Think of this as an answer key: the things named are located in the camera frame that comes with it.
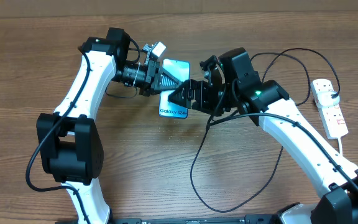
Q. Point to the white charger plug adapter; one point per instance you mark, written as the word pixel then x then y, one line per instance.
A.
pixel 326 98

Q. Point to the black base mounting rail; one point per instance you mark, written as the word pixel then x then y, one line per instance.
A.
pixel 247 219

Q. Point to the white power strip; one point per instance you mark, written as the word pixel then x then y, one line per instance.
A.
pixel 332 118

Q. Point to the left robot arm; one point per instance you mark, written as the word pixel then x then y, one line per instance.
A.
pixel 69 144

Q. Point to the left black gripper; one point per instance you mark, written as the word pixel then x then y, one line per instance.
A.
pixel 154 71

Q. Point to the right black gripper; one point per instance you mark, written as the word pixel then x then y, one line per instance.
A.
pixel 189 89

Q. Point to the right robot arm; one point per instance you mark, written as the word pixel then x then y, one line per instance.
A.
pixel 232 89

